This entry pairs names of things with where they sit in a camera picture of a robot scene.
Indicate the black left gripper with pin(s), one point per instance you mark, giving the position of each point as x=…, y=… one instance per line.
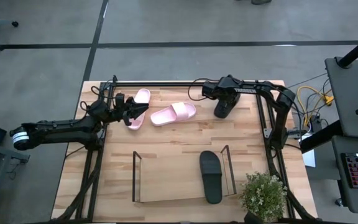
x=121, y=109

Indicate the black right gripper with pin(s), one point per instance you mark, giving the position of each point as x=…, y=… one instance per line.
x=210, y=89

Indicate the pink slide sandal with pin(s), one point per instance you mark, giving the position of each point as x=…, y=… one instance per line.
x=172, y=113
x=143, y=95

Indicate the black slide sandal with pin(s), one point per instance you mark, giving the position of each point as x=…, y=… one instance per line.
x=224, y=110
x=210, y=180

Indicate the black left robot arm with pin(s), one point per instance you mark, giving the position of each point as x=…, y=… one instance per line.
x=57, y=130

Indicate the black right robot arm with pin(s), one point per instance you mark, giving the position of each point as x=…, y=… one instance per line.
x=278, y=118

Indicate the black power strip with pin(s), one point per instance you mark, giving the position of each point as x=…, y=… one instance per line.
x=315, y=124

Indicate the potted green plant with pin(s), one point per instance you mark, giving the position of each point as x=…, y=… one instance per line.
x=263, y=196

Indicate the black metal bar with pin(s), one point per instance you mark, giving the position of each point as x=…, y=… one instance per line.
x=322, y=135

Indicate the white paper sheet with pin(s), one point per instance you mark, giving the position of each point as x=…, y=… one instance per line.
x=309, y=158

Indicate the grey desk with black pole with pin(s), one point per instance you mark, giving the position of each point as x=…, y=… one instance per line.
x=350, y=93

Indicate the black pole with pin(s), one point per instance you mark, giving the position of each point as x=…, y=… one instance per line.
x=357, y=49

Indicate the grey desk with keyboard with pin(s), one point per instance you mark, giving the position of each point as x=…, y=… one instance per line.
x=340, y=186

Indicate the black caster wheel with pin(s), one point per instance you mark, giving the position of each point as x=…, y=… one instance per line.
x=339, y=201

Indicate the black aluminium table frame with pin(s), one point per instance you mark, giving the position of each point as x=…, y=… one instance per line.
x=166, y=84

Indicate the wooden shelf with black frame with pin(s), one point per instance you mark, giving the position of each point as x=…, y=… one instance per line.
x=169, y=177

